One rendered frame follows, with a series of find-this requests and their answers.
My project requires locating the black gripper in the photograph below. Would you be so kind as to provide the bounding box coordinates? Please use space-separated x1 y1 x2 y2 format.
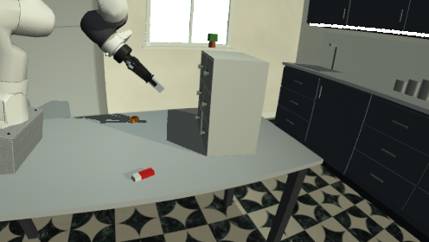
113 44 164 93

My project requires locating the grey drawer front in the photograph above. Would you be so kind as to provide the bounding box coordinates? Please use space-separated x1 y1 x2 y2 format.
202 86 211 124
197 78 204 105
198 55 207 82
195 102 203 131
203 56 214 92
200 114 208 152

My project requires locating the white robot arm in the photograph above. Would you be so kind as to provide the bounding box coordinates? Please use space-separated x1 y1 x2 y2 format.
0 0 132 129

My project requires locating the small grey chest of drawers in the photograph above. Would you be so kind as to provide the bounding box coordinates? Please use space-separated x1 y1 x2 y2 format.
202 50 270 156

